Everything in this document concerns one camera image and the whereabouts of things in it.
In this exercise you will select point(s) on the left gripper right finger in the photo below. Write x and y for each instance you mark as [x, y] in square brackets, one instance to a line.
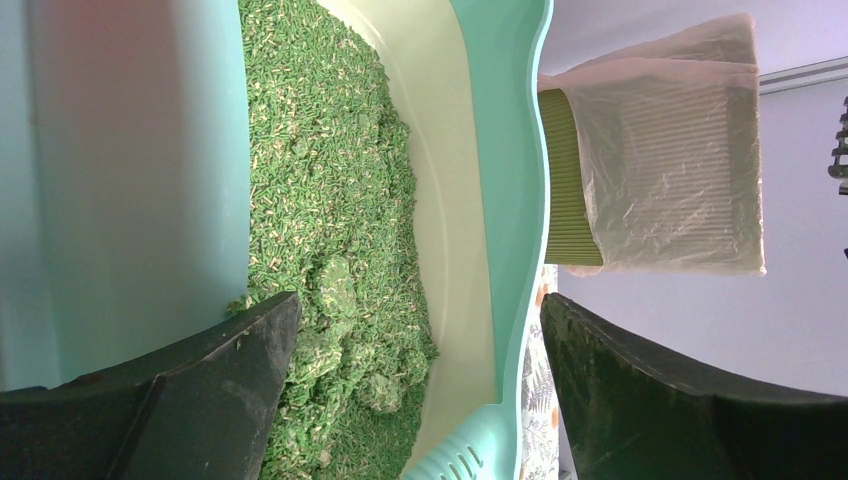
[634, 409]

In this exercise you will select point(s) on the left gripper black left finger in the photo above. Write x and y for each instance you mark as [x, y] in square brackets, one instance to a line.
[200, 408]

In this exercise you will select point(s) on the bin with plastic liner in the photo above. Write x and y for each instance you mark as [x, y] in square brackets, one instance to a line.
[654, 155]

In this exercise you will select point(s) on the teal litter box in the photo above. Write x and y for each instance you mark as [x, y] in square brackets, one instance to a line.
[125, 193]

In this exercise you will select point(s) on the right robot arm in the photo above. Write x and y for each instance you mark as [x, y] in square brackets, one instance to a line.
[838, 169]

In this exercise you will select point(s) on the green cat litter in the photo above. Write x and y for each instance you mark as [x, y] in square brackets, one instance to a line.
[332, 203]

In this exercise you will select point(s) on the floral mat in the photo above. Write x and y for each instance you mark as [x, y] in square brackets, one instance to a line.
[541, 417]

